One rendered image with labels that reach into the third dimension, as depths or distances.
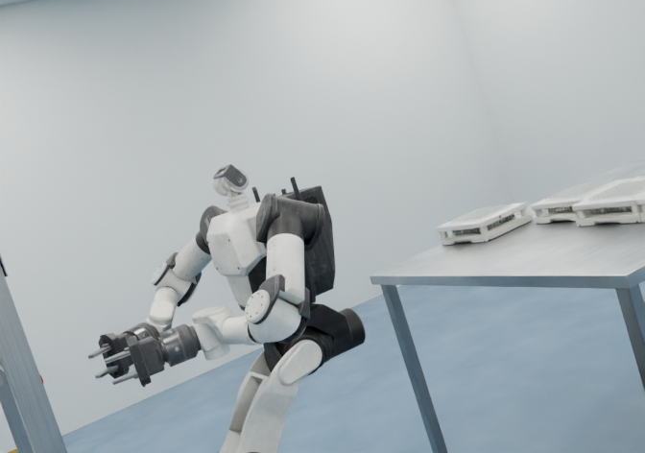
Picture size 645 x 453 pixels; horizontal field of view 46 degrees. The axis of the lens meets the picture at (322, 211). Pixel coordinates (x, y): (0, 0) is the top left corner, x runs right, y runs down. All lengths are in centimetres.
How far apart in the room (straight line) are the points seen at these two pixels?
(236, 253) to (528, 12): 494
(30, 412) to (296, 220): 72
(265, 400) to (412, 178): 471
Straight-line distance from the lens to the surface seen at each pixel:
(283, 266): 173
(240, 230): 195
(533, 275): 207
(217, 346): 192
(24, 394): 175
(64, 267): 550
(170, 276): 240
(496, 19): 686
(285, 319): 171
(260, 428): 208
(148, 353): 190
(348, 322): 216
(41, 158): 553
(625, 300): 193
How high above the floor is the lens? 134
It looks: 5 degrees down
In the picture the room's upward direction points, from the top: 18 degrees counter-clockwise
